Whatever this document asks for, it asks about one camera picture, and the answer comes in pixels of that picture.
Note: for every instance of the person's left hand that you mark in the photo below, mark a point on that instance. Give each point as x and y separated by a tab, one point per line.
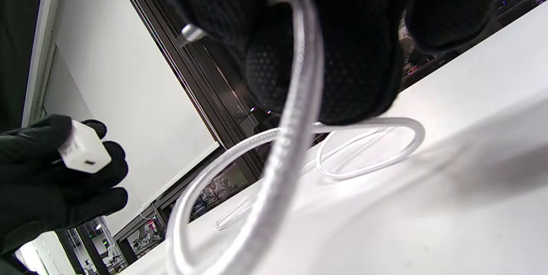
38	189

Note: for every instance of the dark window frame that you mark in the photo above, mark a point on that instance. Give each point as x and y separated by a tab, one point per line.
214	95

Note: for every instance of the white charger head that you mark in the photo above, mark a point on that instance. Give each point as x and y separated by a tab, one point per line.
83	151

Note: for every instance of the person's right hand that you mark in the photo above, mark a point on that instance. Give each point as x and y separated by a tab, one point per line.
355	48

